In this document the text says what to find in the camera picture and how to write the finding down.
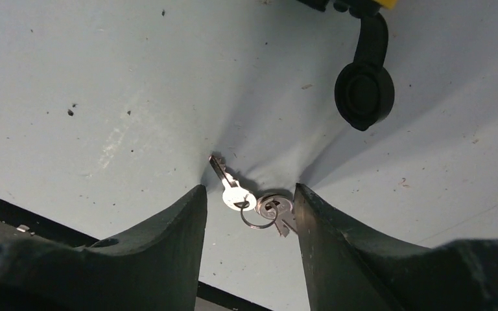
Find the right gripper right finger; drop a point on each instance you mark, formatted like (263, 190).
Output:
(349, 265)

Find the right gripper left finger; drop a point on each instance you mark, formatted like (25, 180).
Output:
(153, 265)

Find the silver key pair front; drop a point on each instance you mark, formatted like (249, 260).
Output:
(276, 208)

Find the yellow black padlock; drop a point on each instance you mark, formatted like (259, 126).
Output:
(364, 91)

